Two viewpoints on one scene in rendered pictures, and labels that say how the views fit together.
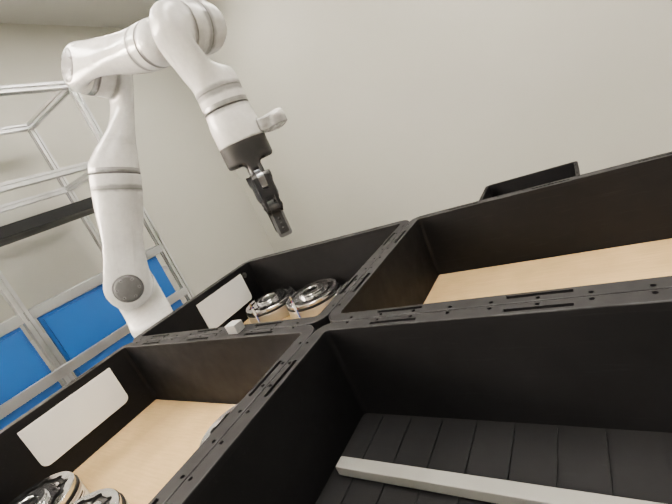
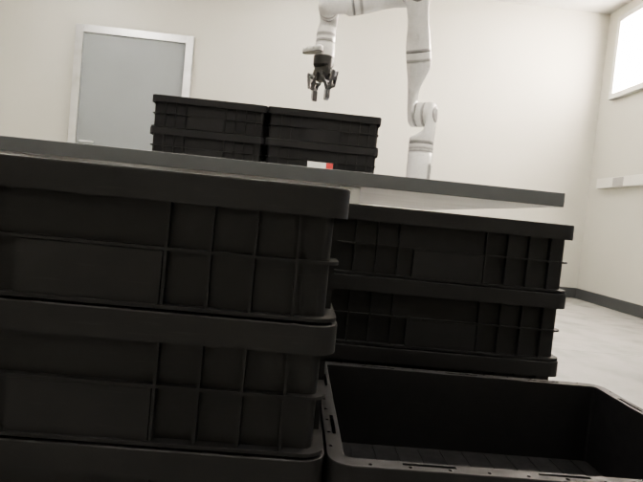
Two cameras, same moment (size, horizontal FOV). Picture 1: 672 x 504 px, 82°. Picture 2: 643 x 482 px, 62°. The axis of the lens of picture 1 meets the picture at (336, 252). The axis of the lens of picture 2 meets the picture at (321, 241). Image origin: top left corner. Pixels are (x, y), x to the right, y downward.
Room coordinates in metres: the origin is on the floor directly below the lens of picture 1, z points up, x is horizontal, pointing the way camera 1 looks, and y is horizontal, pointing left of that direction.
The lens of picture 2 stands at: (2.20, -1.10, 0.57)
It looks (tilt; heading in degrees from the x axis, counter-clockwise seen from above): 3 degrees down; 142
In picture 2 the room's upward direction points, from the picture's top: 6 degrees clockwise
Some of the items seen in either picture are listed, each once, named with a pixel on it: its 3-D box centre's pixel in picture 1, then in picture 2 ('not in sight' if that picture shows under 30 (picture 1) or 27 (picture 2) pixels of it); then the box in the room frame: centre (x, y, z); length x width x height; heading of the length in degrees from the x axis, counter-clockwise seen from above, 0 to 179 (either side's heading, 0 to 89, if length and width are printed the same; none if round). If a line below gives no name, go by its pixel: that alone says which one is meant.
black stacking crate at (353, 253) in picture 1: (286, 312); (321, 136); (0.60, 0.11, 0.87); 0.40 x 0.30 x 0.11; 54
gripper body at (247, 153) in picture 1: (253, 166); (322, 68); (0.63, 0.07, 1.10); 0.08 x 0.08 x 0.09
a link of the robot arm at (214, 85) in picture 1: (198, 58); (327, 22); (0.63, 0.07, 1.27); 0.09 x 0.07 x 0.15; 136
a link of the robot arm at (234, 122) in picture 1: (244, 118); (321, 47); (0.64, 0.05, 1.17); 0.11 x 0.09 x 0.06; 99
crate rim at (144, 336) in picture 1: (273, 286); (323, 122); (0.60, 0.11, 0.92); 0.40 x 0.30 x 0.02; 54
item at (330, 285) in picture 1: (311, 293); not in sight; (0.67, 0.07, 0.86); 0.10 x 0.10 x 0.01
